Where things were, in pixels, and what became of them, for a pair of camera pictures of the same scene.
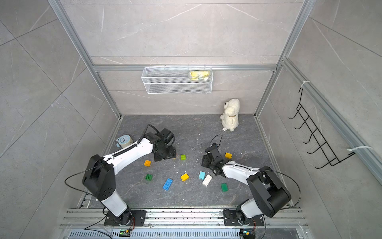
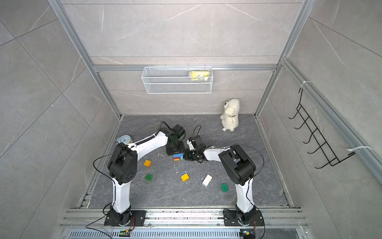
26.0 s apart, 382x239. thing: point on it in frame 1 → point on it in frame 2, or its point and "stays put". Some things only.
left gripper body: (167, 153) → (178, 148)
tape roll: (124, 141) stays put
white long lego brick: (207, 179) stays put
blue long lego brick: (167, 183) → (178, 155)
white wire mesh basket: (177, 80) stays put
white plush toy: (230, 119) stays put
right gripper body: (207, 163) → (197, 153)
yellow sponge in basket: (198, 75) stays put
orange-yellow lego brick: (147, 163) stays put
